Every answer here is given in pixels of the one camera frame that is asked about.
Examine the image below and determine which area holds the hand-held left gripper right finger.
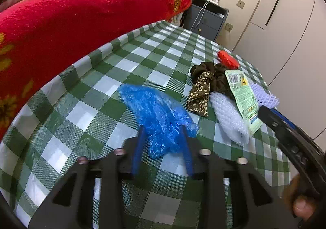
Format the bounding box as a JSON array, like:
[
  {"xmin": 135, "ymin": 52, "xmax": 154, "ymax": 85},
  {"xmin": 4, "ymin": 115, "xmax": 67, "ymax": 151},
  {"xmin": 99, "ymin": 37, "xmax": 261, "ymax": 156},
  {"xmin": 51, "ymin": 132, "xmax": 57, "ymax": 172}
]
[{"xmin": 181, "ymin": 126, "xmax": 298, "ymax": 229}]

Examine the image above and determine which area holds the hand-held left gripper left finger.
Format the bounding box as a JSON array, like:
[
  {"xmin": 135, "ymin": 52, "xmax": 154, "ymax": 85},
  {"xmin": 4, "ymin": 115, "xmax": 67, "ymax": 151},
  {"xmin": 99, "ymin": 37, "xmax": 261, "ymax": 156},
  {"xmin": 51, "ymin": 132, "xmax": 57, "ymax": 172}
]
[{"xmin": 28, "ymin": 126, "xmax": 147, "ymax": 229}]

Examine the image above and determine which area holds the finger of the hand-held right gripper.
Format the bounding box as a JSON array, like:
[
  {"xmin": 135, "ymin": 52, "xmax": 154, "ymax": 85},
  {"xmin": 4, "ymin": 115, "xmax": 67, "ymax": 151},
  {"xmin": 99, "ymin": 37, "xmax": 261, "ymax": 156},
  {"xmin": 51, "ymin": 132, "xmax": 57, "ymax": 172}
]
[
  {"xmin": 271, "ymin": 109, "xmax": 306, "ymax": 135},
  {"xmin": 258, "ymin": 105, "xmax": 301, "ymax": 158}
]

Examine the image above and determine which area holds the green snack packet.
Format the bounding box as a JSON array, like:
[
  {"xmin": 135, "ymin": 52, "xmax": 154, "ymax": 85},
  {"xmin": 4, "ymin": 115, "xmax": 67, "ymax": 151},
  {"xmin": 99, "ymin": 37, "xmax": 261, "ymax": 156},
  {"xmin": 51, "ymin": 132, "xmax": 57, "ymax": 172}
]
[{"xmin": 224, "ymin": 70, "xmax": 264, "ymax": 136}]

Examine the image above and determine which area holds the white foam net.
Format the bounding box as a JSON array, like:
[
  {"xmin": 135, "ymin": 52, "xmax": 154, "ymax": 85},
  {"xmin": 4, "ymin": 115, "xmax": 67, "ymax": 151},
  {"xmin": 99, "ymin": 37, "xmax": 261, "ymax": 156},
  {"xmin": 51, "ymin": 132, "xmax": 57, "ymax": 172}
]
[{"xmin": 209, "ymin": 92, "xmax": 251, "ymax": 146}]

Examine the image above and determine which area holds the blue plastic bag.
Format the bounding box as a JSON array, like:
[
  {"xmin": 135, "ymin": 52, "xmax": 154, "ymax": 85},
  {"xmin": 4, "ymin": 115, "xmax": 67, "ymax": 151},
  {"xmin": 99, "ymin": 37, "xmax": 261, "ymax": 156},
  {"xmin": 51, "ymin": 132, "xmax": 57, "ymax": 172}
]
[{"xmin": 119, "ymin": 84, "xmax": 199, "ymax": 159}]

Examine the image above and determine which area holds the red packet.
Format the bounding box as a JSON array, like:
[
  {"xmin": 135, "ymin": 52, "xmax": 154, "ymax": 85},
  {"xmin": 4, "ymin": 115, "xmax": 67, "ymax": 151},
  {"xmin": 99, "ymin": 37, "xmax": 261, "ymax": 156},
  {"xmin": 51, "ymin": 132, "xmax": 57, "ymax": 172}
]
[{"xmin": 217, "ymin": 50, "xmax": 240, "ymax": 70}]

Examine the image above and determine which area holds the dark floral scrunchie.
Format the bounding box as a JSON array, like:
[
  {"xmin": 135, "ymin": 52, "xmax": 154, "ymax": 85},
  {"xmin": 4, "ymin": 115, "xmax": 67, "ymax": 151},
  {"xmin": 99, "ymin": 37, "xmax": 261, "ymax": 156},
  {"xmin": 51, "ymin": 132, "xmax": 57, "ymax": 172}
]
[{"xmin": 187, "ymin": 62, "xmax": 235, "ymax": 117}]

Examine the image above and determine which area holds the person's right hand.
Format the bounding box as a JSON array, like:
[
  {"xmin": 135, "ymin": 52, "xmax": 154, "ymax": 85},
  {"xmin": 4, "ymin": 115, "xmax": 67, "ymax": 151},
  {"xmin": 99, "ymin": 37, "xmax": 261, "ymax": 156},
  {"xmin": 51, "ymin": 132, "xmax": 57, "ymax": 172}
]
[{"xmin": 283, "ymin": 173, "xmax": 321, "ymax": 219}]

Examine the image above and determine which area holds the green checked tablecloth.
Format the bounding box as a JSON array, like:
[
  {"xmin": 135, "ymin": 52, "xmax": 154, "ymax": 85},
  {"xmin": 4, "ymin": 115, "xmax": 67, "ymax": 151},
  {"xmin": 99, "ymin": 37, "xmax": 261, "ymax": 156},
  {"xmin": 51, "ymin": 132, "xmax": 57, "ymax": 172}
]
[{"xmin": 0, "ymin": 20, "xmax": 301, "ymax": 229}]

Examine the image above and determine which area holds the white wardrobe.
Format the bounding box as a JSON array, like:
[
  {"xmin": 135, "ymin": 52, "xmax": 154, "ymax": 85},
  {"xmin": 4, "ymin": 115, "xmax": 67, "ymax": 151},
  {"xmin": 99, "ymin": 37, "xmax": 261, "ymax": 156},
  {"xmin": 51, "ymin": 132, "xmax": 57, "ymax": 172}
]
[{"xmin": 233, "ymin": 0, "xmax": 326, "ymax": 143}]

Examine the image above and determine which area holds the grey nightstand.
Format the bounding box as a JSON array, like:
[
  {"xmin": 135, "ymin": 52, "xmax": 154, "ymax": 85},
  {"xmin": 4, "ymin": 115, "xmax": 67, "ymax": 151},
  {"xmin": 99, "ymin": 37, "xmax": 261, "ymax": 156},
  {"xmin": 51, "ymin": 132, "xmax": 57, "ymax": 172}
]
[{"xmin": 184, "ymin": 0, "xmax": 229, "ymax": 42}]

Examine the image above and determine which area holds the floral bed sheet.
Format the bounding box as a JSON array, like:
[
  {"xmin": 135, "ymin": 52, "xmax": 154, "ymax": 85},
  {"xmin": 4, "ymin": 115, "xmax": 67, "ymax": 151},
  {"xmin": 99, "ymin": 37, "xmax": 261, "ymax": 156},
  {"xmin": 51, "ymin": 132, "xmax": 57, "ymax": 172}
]
[{"xmin": 176, "ymin": 11, "xmax": 189, "ymax": 28}]

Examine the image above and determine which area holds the red floral blanket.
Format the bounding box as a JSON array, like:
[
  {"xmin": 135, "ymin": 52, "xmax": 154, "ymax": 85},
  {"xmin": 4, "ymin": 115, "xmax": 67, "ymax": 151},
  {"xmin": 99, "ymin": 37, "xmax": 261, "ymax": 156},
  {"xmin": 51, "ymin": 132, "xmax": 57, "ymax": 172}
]
[{"xmin": 0, "ymin": 0, "xmax": 192, "ymax": 140}]

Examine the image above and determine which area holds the white cable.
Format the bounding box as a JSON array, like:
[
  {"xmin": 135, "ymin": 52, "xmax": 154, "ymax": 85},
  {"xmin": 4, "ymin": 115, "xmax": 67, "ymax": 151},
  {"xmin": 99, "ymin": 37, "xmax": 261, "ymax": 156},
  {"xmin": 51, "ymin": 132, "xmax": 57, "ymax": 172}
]
[{"xmin": 191, "ymin": 0, "xmax": 210, "ymax": 31}]

